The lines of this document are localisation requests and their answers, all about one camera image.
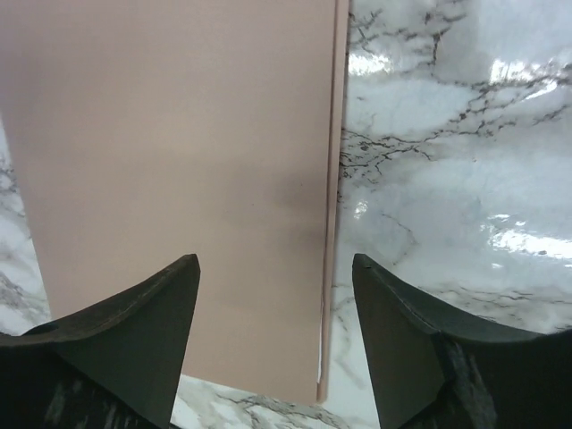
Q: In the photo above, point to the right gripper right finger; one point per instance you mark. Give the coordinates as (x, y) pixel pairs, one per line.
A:
(433, 365)

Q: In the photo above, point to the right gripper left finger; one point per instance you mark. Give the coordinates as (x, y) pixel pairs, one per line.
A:
(114, 364)

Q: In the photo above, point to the printed paper stack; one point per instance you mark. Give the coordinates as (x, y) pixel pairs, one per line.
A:
(320, 343)

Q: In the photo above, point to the pink folder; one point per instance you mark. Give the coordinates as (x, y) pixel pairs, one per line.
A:
(141, 131)

